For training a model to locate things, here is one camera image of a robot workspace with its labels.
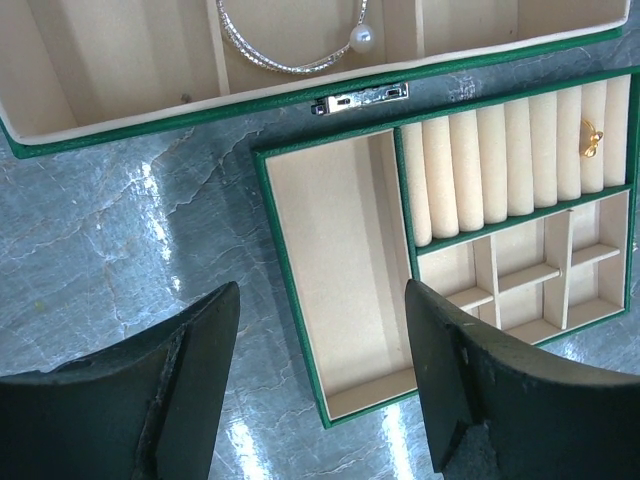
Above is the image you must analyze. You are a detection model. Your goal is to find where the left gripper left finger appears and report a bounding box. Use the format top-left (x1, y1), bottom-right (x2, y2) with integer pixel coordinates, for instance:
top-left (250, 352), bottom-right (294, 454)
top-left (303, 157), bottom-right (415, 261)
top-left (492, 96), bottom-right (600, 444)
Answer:
top-left (1, 282), bottom-right (240, 479)

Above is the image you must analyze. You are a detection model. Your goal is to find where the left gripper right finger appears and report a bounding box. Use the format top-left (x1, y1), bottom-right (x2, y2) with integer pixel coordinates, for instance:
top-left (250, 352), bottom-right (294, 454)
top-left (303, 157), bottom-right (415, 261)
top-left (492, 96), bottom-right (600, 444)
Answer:
top-left (405, 280), bottom-right (639, 479)

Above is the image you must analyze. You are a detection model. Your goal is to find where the small gold ring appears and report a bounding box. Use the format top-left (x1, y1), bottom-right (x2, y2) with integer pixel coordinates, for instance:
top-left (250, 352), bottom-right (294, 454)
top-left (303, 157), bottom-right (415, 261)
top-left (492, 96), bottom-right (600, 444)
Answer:
top-left (579, 118), bottom-right (605, 161)

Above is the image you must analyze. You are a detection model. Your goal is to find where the silver bangle bracelet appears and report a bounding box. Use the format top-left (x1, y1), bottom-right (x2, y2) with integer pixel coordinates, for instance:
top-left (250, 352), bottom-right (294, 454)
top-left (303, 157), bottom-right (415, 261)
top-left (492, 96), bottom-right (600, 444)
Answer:
top-left (215, 0), bottom-right (376, 76)

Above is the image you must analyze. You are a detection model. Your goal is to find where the green jewelry box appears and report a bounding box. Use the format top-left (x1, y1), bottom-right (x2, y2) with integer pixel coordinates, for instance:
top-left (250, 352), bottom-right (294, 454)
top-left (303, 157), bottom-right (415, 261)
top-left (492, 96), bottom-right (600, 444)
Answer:
top-left (1, 1), bottom-right (631, 158)

